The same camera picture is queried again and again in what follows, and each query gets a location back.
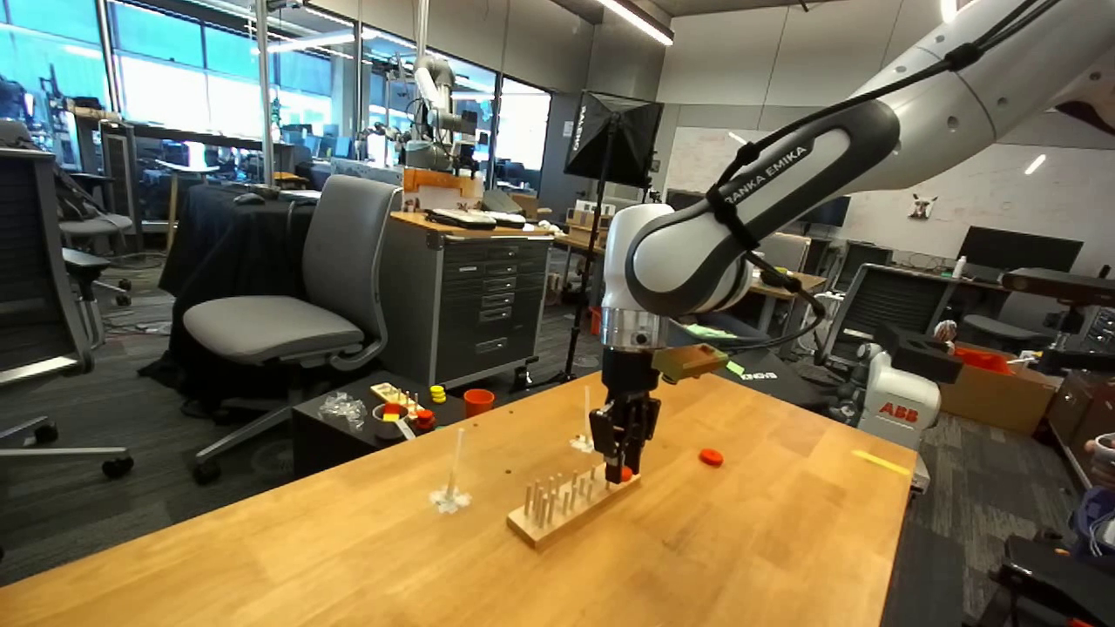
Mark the clear plastic bag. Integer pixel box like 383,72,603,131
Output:
313,387,374,429

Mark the cluttered wooden desk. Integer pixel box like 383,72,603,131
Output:
553,214,613,270

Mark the wooden peg board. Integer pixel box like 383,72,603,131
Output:
501,461,646,552

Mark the white tray with red parts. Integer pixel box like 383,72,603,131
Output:
366,378,444,446

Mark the black softbox light on stand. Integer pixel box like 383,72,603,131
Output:
562,90,669,387

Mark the orange cup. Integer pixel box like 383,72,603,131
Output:
460,385,501,420

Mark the orange box on cabinet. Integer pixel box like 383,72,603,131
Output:
402,164,488,214

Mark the white ABB robot base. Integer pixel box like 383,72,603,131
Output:
855,347,947,452

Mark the black office chair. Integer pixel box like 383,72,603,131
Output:
0,144,140,486

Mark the keyboard on cabinet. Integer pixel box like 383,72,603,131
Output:
424,201,532,233

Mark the yellow tape strip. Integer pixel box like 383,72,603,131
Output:
847,446,920,482

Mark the low black side table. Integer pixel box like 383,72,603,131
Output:
288,372,516,482

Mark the grey office chair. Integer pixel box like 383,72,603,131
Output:
177,172,404,493

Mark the yellowish wrist camera box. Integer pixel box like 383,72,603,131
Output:
651,341,731,387

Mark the black computer monitor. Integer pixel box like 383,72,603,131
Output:
957,225,1088,279

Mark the blue bin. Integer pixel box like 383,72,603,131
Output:
1077,486,1115,564

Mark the ceiling light strip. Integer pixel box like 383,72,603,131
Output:
596,0,680,53

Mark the grey drawer cabinet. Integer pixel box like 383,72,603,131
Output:
379,211,558,394

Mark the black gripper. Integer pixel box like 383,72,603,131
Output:
587,347,667,487

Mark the brown cardboard box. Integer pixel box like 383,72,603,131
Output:
937,364,1062,439

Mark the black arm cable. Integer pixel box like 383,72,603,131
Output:
701,0,1059,355

